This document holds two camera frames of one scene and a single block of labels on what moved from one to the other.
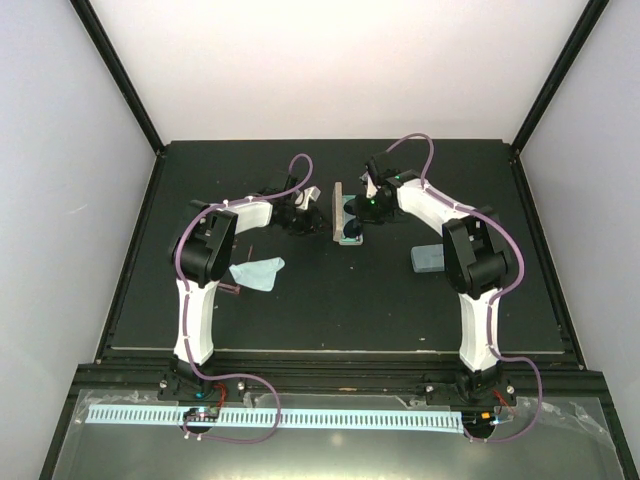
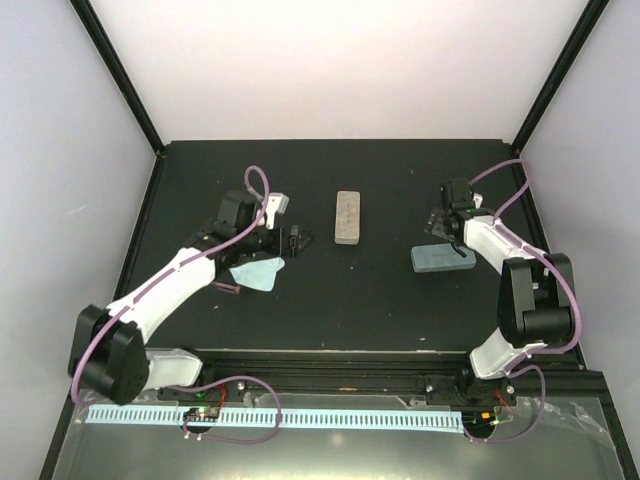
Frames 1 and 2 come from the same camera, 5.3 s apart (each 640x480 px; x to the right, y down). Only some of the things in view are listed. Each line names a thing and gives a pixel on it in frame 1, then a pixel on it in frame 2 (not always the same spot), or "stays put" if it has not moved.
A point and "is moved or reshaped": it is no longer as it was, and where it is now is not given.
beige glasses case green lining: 340,217 is moved or reshaped
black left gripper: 312,226 to 295,230
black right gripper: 365,216 to 434,225
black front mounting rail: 336,375 stays put
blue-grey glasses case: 428,258 stays put
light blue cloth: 258,274 stays put
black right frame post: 570,53 stays put
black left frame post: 88,16 stays put
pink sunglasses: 232,288 stays put
